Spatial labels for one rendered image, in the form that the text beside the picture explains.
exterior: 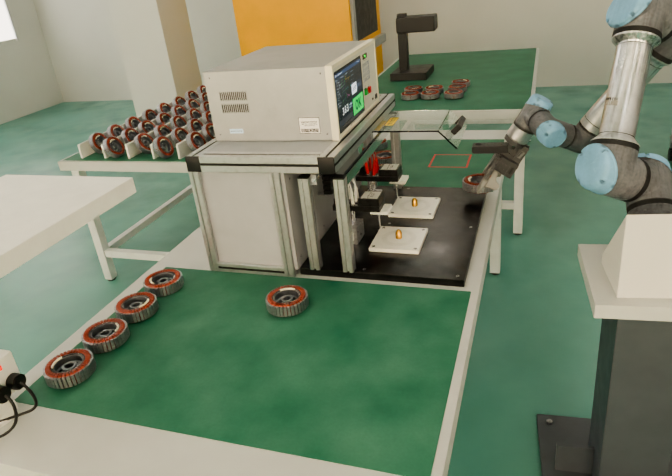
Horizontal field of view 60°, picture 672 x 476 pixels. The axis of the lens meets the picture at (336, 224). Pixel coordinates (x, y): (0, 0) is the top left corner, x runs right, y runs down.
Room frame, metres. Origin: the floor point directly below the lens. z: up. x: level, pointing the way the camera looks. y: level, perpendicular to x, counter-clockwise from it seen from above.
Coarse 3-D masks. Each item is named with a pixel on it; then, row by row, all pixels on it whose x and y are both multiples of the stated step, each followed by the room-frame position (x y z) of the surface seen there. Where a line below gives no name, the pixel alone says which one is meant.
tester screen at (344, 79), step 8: (352, 64) 1.70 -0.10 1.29; (344, 72) 1.63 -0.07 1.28; (352, 72) 1.70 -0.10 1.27; (360, 72) 1.77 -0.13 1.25; (336, 80) 1.56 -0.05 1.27; (344, 80) 1.62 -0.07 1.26; (352, 80) 1.69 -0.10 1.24; (336, 88) 1.56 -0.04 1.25; (344, 88) 1.62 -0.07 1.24; (360, 88) 1.76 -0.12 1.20; (336, 96) 1.55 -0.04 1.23; (344, 96) 1.61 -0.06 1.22; (352, 96) 1.68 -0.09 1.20; (344, 104) 1.60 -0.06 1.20; (352, 104) 1.67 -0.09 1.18
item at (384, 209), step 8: (368, 192) 1.62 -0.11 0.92; (376, 192) 1.61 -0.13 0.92; (360, 200) 1.57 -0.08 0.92; (368, 200) 1.56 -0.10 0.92; (376, 200) 1.55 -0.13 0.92; (384, 200) 1.61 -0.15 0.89; (352, 208) 1.58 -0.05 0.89; (360, 208) 1.57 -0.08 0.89; (368, 208) 1.56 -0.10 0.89; (376, 208) 1.55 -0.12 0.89; (384, 208) 1.57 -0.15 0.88; (352, 216) 1.61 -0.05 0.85
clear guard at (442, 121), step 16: (400, 112) 1.95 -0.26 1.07; (416, 112) 1.93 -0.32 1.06; (432, 112) 1.90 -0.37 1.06; (448, 112) 1.88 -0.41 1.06; (384, 128) 1.78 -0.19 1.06; (400, 128) 1.76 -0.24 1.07; (416, 128) 1.74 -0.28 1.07; (432, 128) 1.72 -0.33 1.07; (448, 128) 1.76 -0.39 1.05; (464, 128) 1.85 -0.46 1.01
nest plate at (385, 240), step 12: (384, 228) 1.64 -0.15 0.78; (396, 228) 1.63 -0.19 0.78; (408, 228) 1.62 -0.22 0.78; (420, 228) 1.61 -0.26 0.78; (384, 240) 1.56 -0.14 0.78; (396, 240) 1.55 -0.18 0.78; (408, 240) 1.54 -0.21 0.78; (420, 240) 1.53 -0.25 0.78; (396, 252) 1.49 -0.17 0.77; (408, 252) 1.48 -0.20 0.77
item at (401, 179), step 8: (384, 168) 1.81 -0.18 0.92; (392, 168) 1.80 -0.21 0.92; (400, 168) 1.82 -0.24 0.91; (360, 176) 1.82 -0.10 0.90; (368, 176) 1.81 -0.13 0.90; (376, 176) 1.80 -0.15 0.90; (384, 176) 1.79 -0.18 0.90; (392, 176) 1.78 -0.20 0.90; (400, 176) 1.81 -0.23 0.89; (408, 176) 1.82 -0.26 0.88
